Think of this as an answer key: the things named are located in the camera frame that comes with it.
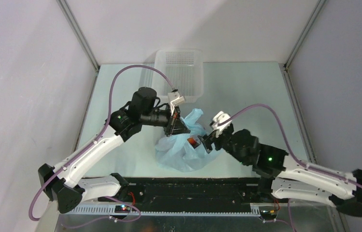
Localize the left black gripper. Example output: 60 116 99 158
140 101 190 137

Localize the small red fake apple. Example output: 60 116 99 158
187 137 200 149

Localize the light blue plastic bag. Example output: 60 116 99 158
155 108 220 173

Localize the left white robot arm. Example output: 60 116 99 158
38 87 190 214

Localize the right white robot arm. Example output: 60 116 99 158
198 125 362 218

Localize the white perforated plastic basket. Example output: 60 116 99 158
154 48 204 103

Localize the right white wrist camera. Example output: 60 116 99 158
209 111 232 138

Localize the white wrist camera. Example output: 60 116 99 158
209 111 232 138
167 89 186 115

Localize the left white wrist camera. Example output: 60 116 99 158
167 89 186 115

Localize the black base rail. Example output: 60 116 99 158
113 177 274 213

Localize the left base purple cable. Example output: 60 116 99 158
62 195 142 230

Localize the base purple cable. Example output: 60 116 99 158
62 195 142 230
259 198 298 232

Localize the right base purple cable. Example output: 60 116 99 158
259 198 298 232

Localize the left aluminium frame post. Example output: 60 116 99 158
56 0 100 73

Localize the aluminium frame post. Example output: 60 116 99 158
56 0 100 73
283 0 328 71

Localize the right aluminium frame post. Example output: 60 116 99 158
283 0 328 71

